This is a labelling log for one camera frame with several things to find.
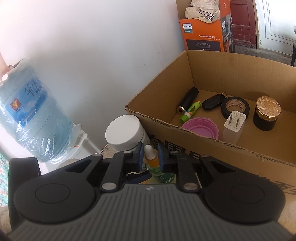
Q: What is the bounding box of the orange appliance carton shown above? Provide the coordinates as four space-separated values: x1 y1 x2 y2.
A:
179 0 236 53

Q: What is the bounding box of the black jar with gold lid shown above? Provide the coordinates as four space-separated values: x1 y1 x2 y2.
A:
253 96 281 132

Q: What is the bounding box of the pink plastic bowl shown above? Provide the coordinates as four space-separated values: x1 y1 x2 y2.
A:
182 117 219 139

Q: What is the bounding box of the beige crumpled cloth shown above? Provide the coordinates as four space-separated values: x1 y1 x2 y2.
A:
184 0 221 24

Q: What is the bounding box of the green dropper bottle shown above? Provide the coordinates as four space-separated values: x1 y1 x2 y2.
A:
144 144 177 184

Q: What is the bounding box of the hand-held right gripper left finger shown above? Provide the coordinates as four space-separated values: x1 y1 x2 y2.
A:
66 142 144 192

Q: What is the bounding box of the brown cardboard box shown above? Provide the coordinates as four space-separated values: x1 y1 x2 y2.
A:
125 50 296 200

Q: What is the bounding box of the white charger plug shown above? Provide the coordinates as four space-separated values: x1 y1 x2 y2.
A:
222 110 247 143

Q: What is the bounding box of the green patterned cloth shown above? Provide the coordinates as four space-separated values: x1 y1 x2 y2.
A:
0 151 11 210

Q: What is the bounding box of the black tape roll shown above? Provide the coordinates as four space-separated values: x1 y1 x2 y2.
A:
221 97 250 120

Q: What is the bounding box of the blue plastic bag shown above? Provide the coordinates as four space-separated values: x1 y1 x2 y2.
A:
0 58 81 163

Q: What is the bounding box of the green lip balm stick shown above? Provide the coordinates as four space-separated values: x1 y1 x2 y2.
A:
180 100 201 124

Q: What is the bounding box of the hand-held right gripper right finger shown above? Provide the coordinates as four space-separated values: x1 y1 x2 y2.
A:
158 143 232 192

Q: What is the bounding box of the white water dispenser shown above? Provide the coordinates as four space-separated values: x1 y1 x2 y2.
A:
44 130 102 174

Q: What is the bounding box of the white supplement bottle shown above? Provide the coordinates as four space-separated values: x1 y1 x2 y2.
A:
105 115 151 152

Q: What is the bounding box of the black key fob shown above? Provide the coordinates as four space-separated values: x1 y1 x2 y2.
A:
202 93 228 110

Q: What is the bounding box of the dark red wooden door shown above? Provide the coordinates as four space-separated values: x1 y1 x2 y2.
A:
229 0 259 49

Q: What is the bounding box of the black cylindrical tube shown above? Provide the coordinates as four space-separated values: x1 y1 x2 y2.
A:
176 87 199 114

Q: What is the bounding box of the white panelled door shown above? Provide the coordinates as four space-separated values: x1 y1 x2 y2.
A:
255 0 296 57

